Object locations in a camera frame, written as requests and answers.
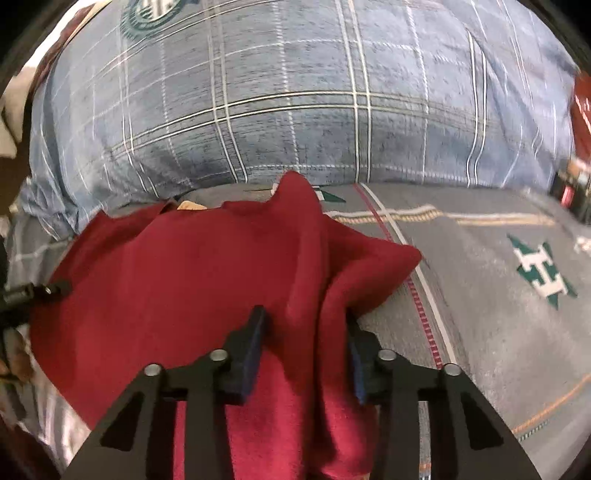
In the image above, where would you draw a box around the red object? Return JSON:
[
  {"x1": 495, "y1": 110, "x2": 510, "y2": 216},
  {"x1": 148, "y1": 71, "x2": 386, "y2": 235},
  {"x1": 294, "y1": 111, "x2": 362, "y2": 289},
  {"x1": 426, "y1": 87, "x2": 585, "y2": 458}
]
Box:
[{"x1": 569, "y1": 69, "x2": 591, "y2": 145}]

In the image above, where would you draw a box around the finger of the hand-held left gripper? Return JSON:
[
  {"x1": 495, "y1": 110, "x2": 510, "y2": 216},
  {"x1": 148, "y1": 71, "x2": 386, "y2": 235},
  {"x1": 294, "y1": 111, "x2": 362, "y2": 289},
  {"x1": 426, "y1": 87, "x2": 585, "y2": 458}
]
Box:
[{"x1": 0, "y1": 280, "x2": 74, "y2": 320}]

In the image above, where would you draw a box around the dark red fleece garment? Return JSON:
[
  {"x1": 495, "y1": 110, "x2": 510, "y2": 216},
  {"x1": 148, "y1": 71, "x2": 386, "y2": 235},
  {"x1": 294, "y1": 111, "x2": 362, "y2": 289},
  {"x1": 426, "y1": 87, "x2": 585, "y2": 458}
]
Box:
[{"x1": 28, "y1": 171, "x2": 423, "y2": 480}]

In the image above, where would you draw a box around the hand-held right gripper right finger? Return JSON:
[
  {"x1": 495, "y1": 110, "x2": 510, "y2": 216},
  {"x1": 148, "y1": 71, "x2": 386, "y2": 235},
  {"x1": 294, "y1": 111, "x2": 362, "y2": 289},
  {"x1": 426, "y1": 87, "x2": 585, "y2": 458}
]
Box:
[{"x1": 346, "y1": 314, "x2": 543, "y2": 480}]

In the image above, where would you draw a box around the pale cloth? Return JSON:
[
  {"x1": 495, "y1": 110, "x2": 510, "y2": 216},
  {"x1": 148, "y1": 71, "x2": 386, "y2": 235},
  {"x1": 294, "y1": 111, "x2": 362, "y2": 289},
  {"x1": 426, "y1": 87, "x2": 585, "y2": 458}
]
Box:
[{"x1": 0, "y1": 83, "x2": 34, "y2": 158}]

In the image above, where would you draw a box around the dark object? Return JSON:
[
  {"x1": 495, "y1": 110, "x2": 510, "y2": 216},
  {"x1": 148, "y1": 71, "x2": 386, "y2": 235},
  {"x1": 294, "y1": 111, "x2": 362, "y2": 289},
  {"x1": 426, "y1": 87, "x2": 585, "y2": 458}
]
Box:
[{"x1": 551, "y1": 157, "x2": 591, "y2": 214}]

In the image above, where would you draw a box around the person's left hand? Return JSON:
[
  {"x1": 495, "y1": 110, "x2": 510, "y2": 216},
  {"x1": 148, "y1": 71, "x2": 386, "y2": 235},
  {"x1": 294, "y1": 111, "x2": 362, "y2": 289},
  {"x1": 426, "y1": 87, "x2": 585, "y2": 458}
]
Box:
[{"x1": 0, "y1": 329, "x2": 34, "y2": 385}]

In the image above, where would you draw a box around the grey patterned bedsheet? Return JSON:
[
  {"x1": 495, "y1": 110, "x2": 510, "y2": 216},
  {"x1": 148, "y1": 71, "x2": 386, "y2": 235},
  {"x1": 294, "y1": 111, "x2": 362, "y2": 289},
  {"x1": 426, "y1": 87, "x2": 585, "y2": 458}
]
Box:
[{"x1": 7, "y1": 182, "x2": 591, "y2": 480}]

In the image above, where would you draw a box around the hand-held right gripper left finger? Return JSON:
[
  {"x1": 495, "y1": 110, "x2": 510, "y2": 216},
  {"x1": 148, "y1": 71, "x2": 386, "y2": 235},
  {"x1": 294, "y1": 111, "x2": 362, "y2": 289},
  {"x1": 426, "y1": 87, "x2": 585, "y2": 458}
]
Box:
[{"x1": 62, "y1": 305, "x2": 269, "y2": 480}]

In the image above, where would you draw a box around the blue plaid quilt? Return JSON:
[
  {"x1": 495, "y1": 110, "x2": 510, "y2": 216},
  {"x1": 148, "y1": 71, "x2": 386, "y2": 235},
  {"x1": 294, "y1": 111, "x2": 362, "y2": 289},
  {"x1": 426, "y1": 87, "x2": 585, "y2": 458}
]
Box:
[{"x1": 18, "y1": 0, "x2": 583, "y2": 241}]

